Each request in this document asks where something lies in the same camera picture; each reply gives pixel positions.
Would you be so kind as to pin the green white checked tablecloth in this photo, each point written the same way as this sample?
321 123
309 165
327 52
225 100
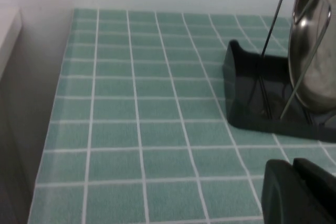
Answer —
131 129

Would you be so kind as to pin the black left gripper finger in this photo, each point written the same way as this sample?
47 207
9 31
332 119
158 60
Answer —
291 197

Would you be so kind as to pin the steel pot lid black knob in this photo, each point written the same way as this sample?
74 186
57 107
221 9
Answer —
315 77

